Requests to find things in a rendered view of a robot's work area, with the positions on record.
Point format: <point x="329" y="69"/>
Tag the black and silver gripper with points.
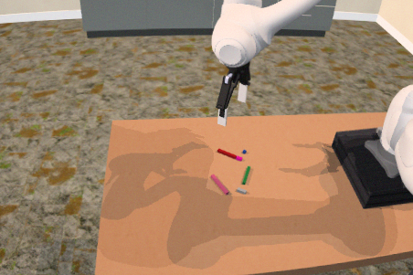
<point x="226" y="92"/>

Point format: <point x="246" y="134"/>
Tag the pink rod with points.
<point x="219" y="184"/>

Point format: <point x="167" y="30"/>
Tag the short grey rod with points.
<point x="242" y="191"/>

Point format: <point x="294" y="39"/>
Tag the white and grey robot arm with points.
<point x="241" y="34"/>

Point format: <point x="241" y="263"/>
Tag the red rod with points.
<point x="227" y="153"/>

